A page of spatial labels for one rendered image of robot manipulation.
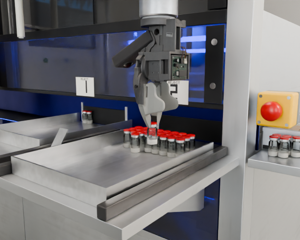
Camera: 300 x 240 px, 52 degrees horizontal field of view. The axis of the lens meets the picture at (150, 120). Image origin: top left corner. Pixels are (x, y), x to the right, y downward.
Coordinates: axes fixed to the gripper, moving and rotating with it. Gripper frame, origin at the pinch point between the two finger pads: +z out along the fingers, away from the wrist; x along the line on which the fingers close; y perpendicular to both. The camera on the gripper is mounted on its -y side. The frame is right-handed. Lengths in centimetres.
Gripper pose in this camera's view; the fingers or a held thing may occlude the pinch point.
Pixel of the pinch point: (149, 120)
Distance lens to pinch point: 65.1
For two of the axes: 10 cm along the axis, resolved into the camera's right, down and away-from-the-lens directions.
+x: 6.1, -1.3, 7.8
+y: 7.9, 1.1, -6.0
